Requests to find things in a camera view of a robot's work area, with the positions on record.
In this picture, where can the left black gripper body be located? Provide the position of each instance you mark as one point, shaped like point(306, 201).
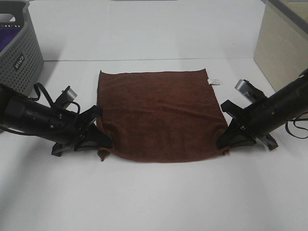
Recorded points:
point(72, 124)

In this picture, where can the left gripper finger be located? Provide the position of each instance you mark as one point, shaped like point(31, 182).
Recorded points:
point(58, 149)
point(92, 139)

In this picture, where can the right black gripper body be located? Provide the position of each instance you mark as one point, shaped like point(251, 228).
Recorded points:
point(258, 118)

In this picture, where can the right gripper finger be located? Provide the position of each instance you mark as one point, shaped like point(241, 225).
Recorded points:
point(268, 141)
point(235, 136)

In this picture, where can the brown towel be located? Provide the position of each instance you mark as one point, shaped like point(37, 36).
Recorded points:
point(161, 117)

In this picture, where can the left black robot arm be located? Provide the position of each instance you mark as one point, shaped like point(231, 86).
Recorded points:
point(31, 116)

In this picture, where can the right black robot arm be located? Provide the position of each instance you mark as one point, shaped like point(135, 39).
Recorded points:
point(292, 100)

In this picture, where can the beige basket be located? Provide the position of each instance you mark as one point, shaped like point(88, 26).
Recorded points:
point(282, 46)

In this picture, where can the grey perforated basket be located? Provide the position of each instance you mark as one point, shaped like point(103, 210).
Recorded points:
point(21, 61)

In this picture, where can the purple towel in basket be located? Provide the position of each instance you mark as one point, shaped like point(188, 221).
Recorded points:
point(7, 35)

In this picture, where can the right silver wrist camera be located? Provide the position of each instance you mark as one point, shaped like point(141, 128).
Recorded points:
point(251, 93)

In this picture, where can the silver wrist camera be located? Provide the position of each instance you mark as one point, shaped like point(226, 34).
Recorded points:
point(251, 93)
point(66, 98)

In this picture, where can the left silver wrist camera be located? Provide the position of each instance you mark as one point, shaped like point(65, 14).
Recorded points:
point(66, 98)

